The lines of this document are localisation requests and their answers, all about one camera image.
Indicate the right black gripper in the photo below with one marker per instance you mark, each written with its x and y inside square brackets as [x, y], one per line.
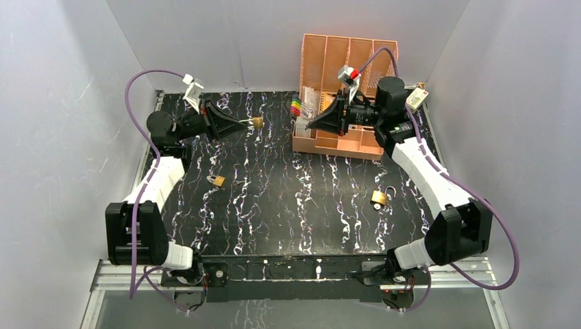
[332, 119]

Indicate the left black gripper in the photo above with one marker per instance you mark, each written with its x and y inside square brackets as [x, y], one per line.
[207, 120]

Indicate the brass long-shackle padlock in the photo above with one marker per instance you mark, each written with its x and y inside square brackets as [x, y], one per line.
[253, 123]

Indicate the brass padlock with keys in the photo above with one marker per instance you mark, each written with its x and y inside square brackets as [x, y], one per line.
[216, 180]

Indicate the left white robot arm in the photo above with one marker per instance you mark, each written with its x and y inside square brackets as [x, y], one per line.
[135, 232]

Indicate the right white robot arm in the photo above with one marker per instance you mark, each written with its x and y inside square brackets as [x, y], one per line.
[462, 224]

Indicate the white card boxes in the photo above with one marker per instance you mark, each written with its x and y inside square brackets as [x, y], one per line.
[309, 109]

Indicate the orange plastic file organizer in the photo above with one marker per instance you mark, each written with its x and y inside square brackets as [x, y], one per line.
[321, 58]

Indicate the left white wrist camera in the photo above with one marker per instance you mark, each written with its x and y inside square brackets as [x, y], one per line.
[193, 92]

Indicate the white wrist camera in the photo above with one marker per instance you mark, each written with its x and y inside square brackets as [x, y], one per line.
[350, 77]
[193, 92]

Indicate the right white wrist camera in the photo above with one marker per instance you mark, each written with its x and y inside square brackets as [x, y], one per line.
[350, 77]

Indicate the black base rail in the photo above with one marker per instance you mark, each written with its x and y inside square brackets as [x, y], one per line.
[293, 277]

